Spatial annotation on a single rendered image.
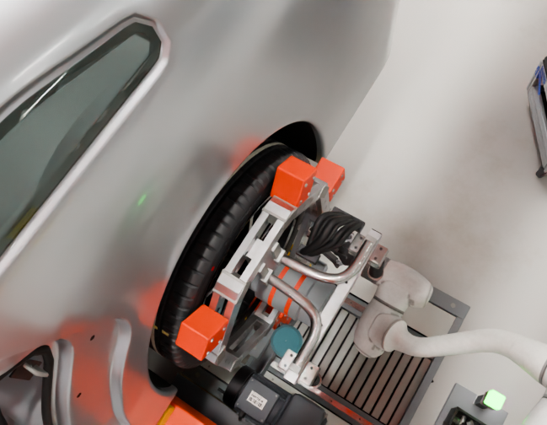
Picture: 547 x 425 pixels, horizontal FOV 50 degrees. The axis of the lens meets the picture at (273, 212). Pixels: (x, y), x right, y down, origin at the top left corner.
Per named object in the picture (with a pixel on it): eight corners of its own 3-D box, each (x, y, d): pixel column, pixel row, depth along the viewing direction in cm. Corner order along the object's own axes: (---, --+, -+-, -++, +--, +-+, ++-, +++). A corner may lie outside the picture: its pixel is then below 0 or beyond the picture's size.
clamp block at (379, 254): (356, 237, 153) (357, 231, 148) (388, 254, 150) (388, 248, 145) (347, 253, 152) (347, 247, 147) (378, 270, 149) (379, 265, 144)
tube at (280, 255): (309, 206, 149) (307, 190, 139) (377, 242, 144) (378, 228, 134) (274, 263, 145) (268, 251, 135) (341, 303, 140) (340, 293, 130)
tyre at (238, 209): (242, 225, 210) (258, 74, 160) (297, 257, 203) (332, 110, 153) (115, 364, 171) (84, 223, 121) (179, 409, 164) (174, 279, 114)
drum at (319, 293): (275, 253, 167) (269, 239, 154) (340, 291, 161) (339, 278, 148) (249, 295, 163) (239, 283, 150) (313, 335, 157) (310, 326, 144)
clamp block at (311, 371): (289, 350, 145) (287, 347, 140) (321, 369, 143) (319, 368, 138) (279, 368, 144) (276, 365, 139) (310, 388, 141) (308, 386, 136)
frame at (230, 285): (315, 219, 190) (303, 144, 139) (332, 228, 188) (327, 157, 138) (224, 365, 177) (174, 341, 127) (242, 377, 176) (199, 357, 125)
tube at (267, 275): (269, 271, 145) (263, 259, 135) (336, 310, 139) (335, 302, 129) (230, 331, 141) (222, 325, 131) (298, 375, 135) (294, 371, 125)
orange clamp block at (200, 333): (203, 303, 135) (180, 321, 127) (231, 320, 133) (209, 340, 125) (196, 324, 138) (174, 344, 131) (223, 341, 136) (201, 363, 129)
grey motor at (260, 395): (239, 354, 227) (222, 342, 195) (333, 415, 216) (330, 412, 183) (214, 395, 223) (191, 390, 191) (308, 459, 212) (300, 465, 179)
